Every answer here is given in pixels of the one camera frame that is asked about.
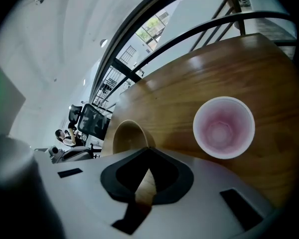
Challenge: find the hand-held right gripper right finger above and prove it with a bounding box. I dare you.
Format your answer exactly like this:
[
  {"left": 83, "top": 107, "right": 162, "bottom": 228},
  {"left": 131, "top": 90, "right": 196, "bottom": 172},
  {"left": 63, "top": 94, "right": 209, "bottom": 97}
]
[{"left": 148, "top": 147, "right": 278, "bottom": 239}]

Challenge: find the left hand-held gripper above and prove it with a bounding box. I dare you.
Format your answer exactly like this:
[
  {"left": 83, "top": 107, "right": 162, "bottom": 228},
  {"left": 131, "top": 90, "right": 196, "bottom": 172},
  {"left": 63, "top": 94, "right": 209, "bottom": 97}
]
[{"left": 34, "top": 145, "right": 95, "bottom": 164}]

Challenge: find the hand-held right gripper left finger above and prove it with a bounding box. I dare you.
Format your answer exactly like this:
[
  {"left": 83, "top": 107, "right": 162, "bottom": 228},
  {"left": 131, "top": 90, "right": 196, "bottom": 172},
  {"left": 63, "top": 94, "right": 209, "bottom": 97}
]
[{"left": 36, "top": 147, "right": 150, "bottom": 239}]

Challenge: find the beige plastic bowl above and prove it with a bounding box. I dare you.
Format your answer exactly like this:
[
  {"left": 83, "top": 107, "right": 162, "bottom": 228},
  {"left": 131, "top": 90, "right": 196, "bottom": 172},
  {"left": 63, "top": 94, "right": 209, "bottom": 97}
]
[{"left": 112, "top": 119, "right": 156, "bottom": 155}]

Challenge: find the red cup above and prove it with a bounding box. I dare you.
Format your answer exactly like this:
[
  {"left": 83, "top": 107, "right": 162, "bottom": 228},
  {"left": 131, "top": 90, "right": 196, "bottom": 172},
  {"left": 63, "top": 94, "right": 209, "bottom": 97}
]
[{"left": 192, "top": 96, "right": 256, "bottom": 160}]

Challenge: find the black mesh office chair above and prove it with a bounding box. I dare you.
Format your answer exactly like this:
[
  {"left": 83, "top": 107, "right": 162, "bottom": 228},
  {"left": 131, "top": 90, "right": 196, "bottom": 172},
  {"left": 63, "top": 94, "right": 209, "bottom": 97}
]
[{"left": 67, "top": 103, "right": 111, "bottom": 141}]

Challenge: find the window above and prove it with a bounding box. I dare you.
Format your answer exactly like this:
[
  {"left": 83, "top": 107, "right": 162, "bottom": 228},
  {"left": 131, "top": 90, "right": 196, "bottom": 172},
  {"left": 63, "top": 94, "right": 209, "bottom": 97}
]
[{"left": 135, "top": 11, "right": 170, "bottom": 52}]

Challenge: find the black metal stair railing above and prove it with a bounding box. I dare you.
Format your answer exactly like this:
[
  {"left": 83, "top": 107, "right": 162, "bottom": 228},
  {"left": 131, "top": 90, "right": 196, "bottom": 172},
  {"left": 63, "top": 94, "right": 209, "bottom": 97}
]
[{"left": 88, "top": 0, "right": 298, "bottom": 109}]

